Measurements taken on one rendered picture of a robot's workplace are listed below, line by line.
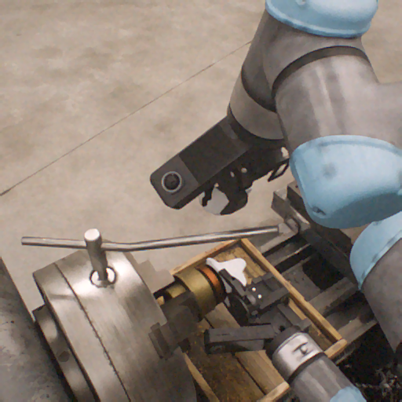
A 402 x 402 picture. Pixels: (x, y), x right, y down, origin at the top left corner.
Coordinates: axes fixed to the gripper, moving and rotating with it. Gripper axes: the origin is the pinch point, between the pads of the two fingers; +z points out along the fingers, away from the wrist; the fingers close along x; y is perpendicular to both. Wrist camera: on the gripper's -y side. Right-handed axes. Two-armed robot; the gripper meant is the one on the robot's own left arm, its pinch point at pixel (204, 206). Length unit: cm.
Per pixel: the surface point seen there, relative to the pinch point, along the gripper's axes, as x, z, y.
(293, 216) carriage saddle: 1, 45, 40
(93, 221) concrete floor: 71, 168, 19
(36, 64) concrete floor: 229, 228, 52
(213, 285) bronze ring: -7.2, 20.1, 2.4
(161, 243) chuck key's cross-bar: -2.0, -0.7, -8.0
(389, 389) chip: -48, 59, 42
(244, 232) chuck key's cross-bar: -6.9, -5.9, -0.1
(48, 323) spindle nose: -0.9, 14.5, -24.0
